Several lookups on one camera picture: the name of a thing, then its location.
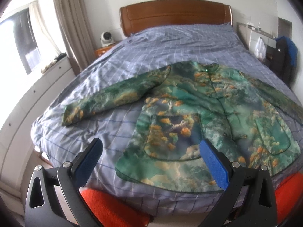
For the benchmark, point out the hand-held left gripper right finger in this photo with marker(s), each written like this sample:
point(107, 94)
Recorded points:
point(214, 165)

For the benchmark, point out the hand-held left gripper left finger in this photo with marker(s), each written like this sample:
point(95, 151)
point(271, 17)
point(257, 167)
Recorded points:
point(90, 160)

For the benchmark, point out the green printed jacket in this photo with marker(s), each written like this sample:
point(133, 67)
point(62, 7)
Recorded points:
point(189, 99)

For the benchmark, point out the orange fuzzy cloth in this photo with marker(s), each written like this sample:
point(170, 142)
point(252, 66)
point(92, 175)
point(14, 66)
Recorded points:
point(113, 208)

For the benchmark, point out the white low cabinet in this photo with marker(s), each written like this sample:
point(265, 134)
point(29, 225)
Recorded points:
point(35, 94)

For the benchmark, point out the beige cloth pile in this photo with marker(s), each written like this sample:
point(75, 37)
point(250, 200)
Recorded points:
point(48, 66)

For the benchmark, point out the dark small object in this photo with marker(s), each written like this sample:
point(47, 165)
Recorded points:
point(61, 56)

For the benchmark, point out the wooden nightstand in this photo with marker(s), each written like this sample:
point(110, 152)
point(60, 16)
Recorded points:
point(103, 50)

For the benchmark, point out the white plastic bag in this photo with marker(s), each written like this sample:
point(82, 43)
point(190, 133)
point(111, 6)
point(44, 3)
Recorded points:
point(260, 48)

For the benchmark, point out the black and blue jacket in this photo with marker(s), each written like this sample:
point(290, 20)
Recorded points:
point(283, 56)

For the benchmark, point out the bed with blue checked sheet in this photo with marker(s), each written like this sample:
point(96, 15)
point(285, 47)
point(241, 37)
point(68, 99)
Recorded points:
point(165, 42)

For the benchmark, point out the grey desk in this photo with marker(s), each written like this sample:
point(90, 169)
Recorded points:
point(251, 34)

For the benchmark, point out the beige curtain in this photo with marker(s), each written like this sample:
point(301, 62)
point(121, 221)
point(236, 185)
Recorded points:
point(71, 23)

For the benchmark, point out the window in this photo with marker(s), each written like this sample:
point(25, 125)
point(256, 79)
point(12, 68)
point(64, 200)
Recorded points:
point(21, 35)

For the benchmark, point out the clear bottle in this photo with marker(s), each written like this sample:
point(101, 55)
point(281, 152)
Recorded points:
point(260, 26)

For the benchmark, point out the wooden headboard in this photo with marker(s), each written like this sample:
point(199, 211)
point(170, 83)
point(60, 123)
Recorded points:
point(175, 13)

